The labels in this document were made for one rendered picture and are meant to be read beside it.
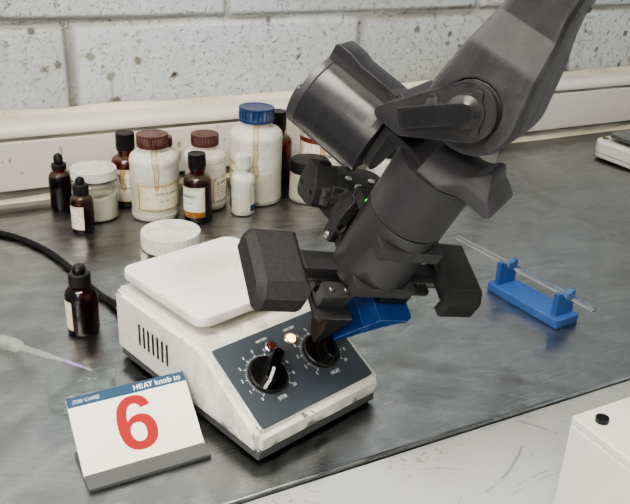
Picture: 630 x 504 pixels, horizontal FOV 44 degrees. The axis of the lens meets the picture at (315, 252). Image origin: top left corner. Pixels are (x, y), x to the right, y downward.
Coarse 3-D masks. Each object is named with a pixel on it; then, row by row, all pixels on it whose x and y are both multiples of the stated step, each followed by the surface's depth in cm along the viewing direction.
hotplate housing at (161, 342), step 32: (128, 288) 67; (128, 320) 67; (160, 320) 63; (256, 320) 63; (128, 352) 69; (160, 352) 64; (192, 352) 60; (192, 384) 61; (224, 384) 58; (352, 384) 62; (224, 416) 59; (320, 416) 60; (256, 448) 57
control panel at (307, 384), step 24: (264, 336) 62; (240, 360) 60; (288, 360) 61; (360, 360) 64; (240, 384) 58; (288, 384) 60; (312, 384) 61; (336, 384) 62; (264, 408) 58; (288, 408) 58
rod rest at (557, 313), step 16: (496, 272) 84; (512, 272) 85; (496, 288) 84; (512, 288) 84; (528, 288) 84; (512, 304) 82; (528, 304) 80; (544, 304) 81; (560, 304) 78; (544, 320) 79; (560, 320) 78; (576, 320) 79
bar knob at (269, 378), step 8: (272, 352) 59; (280, 352) 59; (256, 360) 60; (264, 360) 60; (272, 360) 58; (280, 360) 59; (248, 368) 59; (256, 368) 59; (264, 368) 59; (272, 368) 58; (280, 368) 60; (256, 376) 59; (264, 376) 58; (272, 376) 57; (280, 376) 60; (256, 384) 58; (264, 384) 58; (272, 384) 58; (280, 384) 59; (272, 392) 59
